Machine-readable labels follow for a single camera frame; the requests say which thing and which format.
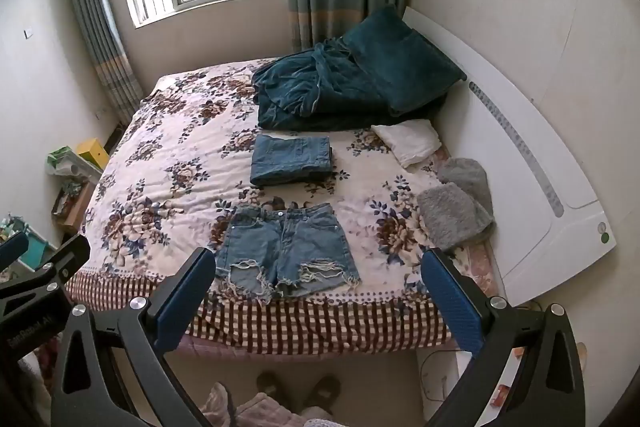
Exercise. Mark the folded blue jeans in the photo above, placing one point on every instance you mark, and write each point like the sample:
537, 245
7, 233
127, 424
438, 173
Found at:
292, 159

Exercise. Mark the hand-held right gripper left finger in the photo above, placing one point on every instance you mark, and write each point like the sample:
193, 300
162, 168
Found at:
184, 299

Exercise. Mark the white bed headboard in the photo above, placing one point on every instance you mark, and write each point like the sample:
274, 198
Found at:
530, 127

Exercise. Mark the person's pink clothing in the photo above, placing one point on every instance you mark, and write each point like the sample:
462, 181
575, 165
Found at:
260, 412

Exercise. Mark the green and white bag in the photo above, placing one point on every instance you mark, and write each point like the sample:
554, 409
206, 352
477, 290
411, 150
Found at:
62, 162

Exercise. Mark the grey slipper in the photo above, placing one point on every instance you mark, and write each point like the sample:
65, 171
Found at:
324, 391

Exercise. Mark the cardboard box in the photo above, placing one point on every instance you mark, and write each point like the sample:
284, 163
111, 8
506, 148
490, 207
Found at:
75, 207

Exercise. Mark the ripped denim shorts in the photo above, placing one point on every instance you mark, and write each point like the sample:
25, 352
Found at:
285, 252

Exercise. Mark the dark teal plush pillow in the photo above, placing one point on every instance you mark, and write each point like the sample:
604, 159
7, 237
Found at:
400, 57

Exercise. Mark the dark teal plush blanket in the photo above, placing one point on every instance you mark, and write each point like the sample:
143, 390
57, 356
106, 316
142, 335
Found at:
310, 87

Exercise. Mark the floral bedspread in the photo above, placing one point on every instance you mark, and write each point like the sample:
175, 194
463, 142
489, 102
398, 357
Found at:
170, 157

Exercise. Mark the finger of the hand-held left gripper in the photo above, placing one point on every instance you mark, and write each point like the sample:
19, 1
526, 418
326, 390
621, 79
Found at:
72, 252
12, 249

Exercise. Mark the white pillow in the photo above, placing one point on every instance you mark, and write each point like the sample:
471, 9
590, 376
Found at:
407, 142

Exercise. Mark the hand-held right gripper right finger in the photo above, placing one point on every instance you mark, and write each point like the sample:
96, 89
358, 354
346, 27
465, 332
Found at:
450, 302

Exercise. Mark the yellow box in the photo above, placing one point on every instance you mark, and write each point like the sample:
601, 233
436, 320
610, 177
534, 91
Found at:
92, 153

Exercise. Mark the white bedside cabinet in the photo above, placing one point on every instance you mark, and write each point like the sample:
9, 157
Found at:
437, 382

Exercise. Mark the teal box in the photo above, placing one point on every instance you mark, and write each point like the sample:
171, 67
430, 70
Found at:
36, 252

